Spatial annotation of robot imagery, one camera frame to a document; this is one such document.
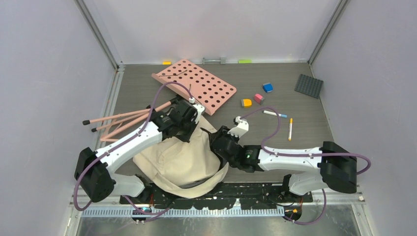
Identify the blue capped white marker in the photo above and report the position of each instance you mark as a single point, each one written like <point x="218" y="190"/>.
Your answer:
<point x="275" y="114"/>

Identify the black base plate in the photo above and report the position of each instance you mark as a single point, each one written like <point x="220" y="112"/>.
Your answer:
<point x="250" y="195"/>

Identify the metal wall bracket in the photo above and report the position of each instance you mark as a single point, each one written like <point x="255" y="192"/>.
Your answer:
<point x="221" y="60"/>

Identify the blue eraser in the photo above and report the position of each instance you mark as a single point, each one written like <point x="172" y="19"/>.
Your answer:
<point x="267" y="87"/>

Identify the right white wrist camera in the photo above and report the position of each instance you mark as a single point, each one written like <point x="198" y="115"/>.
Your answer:
<point x="241" y="127"/>

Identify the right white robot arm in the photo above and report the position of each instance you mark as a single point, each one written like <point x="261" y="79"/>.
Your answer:
<point x="328" y="166"/>

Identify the dark grey studded plate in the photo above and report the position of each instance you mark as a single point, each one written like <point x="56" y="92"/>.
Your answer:
<point x="309" y="86"/>

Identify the yellow eraser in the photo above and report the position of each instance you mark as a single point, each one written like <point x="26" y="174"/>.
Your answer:
<point x="246" y="103"/>

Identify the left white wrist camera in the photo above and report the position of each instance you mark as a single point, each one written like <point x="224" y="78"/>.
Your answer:
<point x="199" y="108"/>

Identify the cream canvas backpack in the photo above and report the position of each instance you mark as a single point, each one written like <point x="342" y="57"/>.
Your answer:
<point x="186" y="169"/>

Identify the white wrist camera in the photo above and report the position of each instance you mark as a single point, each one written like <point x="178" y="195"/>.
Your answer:
<point x="199" y="108"/>
<point x="241" y="127"/>

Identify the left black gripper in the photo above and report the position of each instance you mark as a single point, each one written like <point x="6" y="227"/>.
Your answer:
<point x="186" y="137"/>

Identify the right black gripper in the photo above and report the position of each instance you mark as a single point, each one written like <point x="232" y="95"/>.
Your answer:
<point x="222" y="132"/>

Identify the pink eraser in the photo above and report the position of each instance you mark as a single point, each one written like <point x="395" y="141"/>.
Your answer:
<point x="259" y="98"/>

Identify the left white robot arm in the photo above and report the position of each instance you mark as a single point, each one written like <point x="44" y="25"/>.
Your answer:
<point x="96" y="170"/>

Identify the yellow capped white marker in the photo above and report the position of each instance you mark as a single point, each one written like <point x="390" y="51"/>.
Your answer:
<point x="290" y="129"/>

